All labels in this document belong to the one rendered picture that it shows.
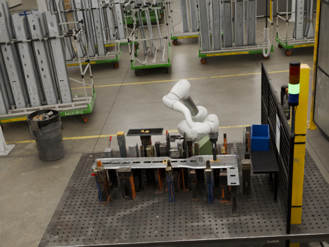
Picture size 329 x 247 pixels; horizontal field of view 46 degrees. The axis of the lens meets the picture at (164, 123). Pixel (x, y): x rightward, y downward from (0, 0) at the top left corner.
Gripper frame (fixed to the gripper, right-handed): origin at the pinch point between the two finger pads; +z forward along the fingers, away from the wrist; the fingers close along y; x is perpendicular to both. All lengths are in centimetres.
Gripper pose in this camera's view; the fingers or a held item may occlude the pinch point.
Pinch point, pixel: (214, 156)
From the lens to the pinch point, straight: 358.7
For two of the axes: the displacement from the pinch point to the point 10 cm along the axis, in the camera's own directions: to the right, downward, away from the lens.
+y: -1.2, 4.2, -9.0
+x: 9.9, -0.4, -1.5
